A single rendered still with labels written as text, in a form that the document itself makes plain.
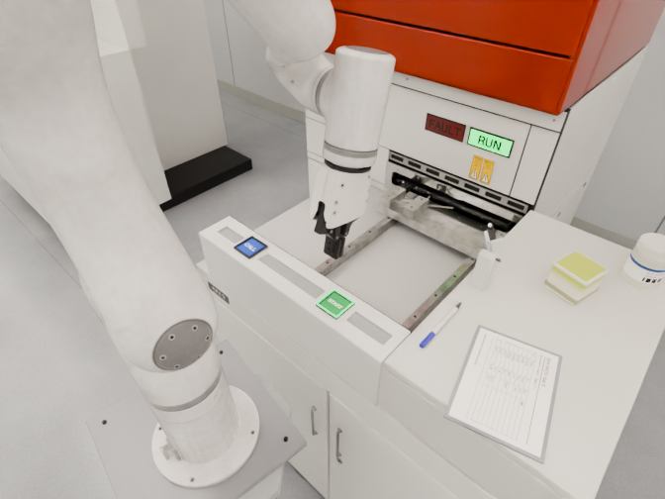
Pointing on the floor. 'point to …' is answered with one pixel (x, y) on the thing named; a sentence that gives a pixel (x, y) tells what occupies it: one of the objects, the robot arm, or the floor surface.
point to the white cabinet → (338, 420)
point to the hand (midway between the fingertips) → (333, 245)
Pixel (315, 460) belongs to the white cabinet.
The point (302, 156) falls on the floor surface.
